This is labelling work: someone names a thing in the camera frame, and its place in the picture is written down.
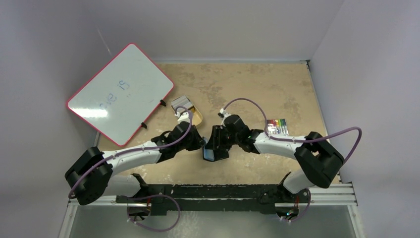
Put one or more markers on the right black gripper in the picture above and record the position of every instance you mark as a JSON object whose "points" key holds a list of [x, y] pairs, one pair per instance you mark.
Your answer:
{"points": [[218, 141]]}

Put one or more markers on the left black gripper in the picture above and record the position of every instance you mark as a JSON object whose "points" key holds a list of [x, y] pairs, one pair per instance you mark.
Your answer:
{"points": [[198, 142]]}

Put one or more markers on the black card holder wallet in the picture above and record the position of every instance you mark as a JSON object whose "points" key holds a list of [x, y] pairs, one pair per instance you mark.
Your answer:
{"points": [[213, 155]]}

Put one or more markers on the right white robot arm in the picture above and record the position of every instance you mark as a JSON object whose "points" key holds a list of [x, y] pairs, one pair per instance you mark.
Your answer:
{"points": [[319, 161]]}

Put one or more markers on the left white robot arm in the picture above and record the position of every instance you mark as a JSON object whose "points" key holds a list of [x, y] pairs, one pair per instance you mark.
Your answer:
{"points": [[89, 176]]}

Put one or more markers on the beige oval card tray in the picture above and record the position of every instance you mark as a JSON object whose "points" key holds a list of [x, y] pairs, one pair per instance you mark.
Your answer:
{"points": [[197, 117]]}

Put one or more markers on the stack of credit cards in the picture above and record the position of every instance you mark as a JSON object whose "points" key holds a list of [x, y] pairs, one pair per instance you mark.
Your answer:
{"points": [[180, 103]]}

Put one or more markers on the pack of coloured markers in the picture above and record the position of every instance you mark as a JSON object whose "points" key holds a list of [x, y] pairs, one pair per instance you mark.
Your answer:
{"points": [[277, 126]]}

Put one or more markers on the white board with pink rim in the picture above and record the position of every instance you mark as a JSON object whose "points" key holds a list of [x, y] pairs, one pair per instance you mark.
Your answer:
{"points": [[122, 95]]}

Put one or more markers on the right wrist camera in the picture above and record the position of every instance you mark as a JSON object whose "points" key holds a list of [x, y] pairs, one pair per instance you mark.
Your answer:
{"points": [[223, 114]]}

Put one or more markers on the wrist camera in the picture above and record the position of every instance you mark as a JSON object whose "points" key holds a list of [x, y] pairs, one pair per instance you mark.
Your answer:
{"points": [[185, 116], [223, 114]]}

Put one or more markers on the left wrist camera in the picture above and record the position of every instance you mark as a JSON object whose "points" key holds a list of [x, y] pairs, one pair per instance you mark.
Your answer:
{"points": [[185, 116]]}

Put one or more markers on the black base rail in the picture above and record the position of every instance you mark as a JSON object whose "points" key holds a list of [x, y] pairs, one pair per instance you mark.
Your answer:
{"points": [[161, 198]]}

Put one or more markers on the aluminium frame rail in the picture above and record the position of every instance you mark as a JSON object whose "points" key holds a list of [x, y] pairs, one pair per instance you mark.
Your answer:
{"points": [[336, 194]]}

